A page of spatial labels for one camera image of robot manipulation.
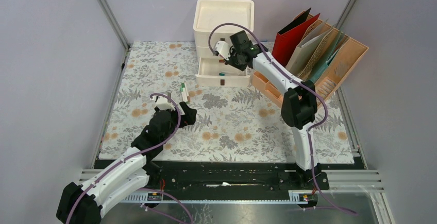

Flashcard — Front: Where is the green capped marker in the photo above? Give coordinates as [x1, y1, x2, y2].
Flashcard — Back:
[181, 82, 190, 102]

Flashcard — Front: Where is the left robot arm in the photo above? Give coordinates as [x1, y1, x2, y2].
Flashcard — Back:
[56, 102, 197, 223]

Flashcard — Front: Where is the orange plastic file rack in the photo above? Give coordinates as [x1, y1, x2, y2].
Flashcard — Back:
[250, 11, 369, 109]

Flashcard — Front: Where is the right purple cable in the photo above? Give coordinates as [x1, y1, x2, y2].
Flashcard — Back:
[208, 23, 358, 216]

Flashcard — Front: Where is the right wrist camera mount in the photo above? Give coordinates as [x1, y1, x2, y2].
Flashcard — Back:
[213, 40, 231, 60]

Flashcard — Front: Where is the teal capped white marker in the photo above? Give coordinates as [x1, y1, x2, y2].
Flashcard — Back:
[218, 72, 240, 77]

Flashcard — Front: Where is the purple cable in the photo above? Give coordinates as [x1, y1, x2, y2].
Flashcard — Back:
[208, 23, 358, 216]
[64, 93, 194, 224]

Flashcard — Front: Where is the white three-drawer organizer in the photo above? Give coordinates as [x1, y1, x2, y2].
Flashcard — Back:
[193, 0, 255, 87]

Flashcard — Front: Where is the floral table mat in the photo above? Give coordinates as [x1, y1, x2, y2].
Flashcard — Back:
[98, 41, 356, 164]

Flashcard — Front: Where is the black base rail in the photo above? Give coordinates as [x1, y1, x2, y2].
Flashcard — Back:
[94, 159, 332, 203]

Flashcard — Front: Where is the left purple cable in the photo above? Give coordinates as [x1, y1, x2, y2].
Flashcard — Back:
[64, 93, 194, 224]

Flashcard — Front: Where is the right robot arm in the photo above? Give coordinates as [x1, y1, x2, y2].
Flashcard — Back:
[225, 31, 317, 189]

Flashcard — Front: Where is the teal folder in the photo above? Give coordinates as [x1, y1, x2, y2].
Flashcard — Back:
[309, 32, 345, 83]

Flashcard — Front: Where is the red folder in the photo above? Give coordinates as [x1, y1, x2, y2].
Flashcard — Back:
[272, 8, 320, 66]

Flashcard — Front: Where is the beige folder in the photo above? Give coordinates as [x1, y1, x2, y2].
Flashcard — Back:
[285, 21, 332, 78]

